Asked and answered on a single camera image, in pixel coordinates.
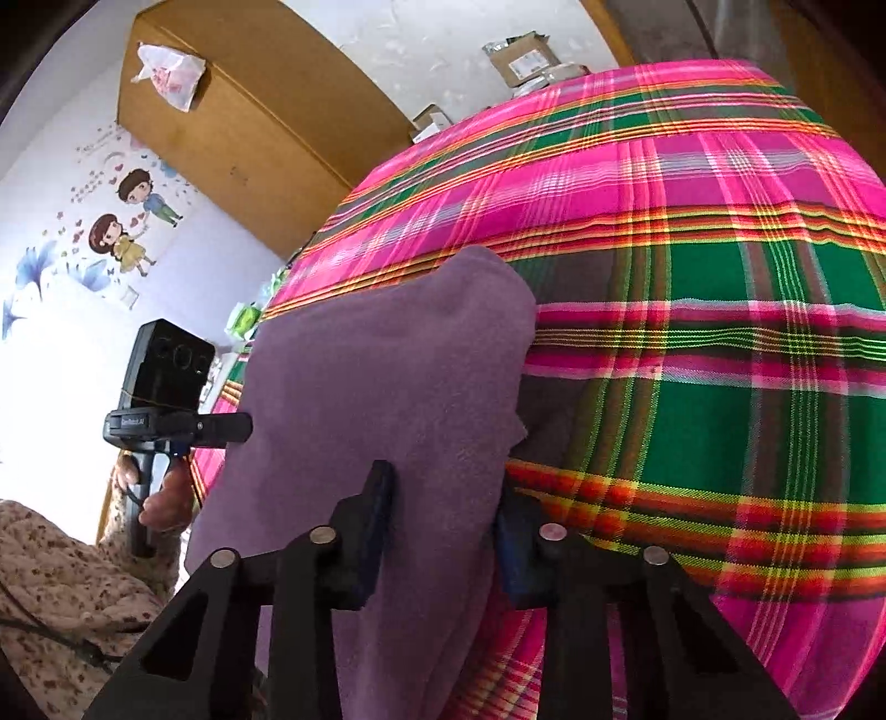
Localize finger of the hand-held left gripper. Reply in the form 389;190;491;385
195;413;254;449

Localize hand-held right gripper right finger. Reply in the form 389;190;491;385
491;483;800;720

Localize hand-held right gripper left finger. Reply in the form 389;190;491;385
83;460;398;720

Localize purple fleece garment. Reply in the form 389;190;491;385
183;245;537;720

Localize person's left forearm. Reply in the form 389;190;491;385
0;498;191;720

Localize person's left hand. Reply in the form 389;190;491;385
137;453;200;534

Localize green packets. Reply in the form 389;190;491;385
228;301;267;343

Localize wooden wardrobe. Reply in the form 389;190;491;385
116;0;416;260

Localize pink green plaid bedsheet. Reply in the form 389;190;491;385
187;59;886;720

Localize white plastic bag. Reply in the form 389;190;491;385
131;42;207;113

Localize white carton box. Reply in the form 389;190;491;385
411;104;456;144

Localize open labelled cardboard box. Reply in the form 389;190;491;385
482;31;560;89

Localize clear plastic door curtain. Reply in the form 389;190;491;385
609;0;783;66

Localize cartoon couple wall sticker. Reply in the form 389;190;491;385
0;121;191;340

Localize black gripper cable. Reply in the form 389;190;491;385
0;582;122;676

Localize wooden door frame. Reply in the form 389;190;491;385
581;0;638;68

